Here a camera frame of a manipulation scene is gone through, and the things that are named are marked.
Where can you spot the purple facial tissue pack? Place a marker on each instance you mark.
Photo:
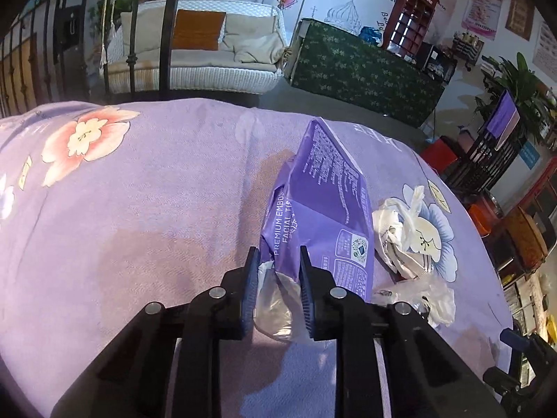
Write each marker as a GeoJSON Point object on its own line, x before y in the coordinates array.
{"type": "Point", "coordinates": [320, 201]}

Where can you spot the purple towel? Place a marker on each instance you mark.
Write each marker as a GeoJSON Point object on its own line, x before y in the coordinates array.
{"type": "Point", "coordinates": [504, 120]}

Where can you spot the red telephone booth cabinet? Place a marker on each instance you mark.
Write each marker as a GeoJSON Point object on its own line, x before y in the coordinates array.
{"type": "Point", "coordinates": [407, 26]}

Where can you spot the purple floral bed sheet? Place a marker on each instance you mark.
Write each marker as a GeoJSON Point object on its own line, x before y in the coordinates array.
{"type": "Point", "coordinates": [176, 200]}

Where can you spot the black metal rack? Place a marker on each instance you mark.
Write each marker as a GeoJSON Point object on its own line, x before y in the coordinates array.
{"type": "Point", "coordinates": [481, 158]}

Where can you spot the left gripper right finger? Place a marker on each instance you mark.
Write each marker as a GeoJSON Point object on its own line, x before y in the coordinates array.
{"type": "Point", "coordinates": [306, 290]}

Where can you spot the black metal bed frame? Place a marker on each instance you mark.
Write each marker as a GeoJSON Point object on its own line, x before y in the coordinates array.
{"type": "Point", "coordinates": [98, 51]}

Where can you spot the white paper wad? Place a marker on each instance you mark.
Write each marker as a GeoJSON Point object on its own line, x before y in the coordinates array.
{"type": "Point", "coordinates": [407, 243]}

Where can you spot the orange cushion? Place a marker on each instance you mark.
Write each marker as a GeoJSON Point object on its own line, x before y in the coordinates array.
{"type": "Point", "coordinates": [197, 30]}

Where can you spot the green potted plant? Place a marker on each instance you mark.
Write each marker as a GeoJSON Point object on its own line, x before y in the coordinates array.
{"type": "Point", "coordinates": [535, 102]}

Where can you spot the white plastic bag trash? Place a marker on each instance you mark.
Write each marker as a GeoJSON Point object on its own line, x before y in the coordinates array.
{"type": "Point", "coordinates": [278, 312]}

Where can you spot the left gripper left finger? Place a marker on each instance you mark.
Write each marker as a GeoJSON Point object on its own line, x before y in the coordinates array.
{"type": "Point", "coordinates": [250, 283]}

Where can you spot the red bag on floor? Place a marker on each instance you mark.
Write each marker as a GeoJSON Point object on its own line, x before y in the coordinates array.
{"type": "Point", "coordinates": [439, 155]}

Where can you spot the white wicker swing sofa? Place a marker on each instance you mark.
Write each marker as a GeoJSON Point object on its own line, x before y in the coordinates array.
{"type": "Point", "coordinates": [249, 58]}

